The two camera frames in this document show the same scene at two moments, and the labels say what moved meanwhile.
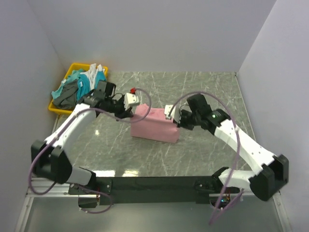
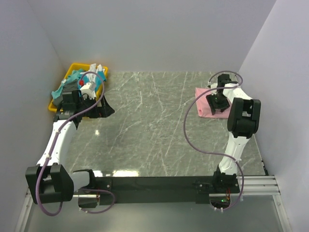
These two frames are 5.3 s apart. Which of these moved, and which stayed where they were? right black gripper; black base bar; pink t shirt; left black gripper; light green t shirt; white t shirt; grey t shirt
Moved: pink t shirt; left black gripper; right black gripper
Stayed: black base bar; grey t shirt; light green t shirt; white t shirt
